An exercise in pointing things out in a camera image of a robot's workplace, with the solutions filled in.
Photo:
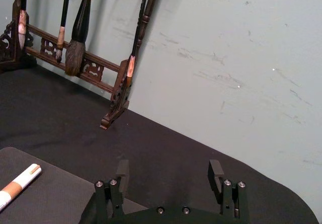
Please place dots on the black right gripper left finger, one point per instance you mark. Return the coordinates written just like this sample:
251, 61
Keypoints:
116, 196

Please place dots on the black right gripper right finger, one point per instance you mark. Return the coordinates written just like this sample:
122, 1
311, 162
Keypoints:
227, 196

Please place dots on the dark grey felt mat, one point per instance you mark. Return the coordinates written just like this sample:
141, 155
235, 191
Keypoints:
58, 191

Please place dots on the black table cloth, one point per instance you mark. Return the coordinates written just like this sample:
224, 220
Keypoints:
75, 123

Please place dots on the thin brush with pink ferrule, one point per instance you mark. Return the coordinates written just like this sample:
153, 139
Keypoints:
130, 68

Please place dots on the dark carved wooden brush rack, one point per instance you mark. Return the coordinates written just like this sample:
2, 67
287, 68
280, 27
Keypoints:
100, 66

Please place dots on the large brush with brown bristles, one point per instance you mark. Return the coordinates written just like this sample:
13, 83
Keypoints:
80, 25

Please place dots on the thin brush with tan ferrule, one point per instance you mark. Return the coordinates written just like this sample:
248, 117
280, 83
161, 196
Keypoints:
63, 15

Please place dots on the brush with white pink tip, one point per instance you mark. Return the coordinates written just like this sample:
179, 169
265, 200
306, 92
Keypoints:
21, 30

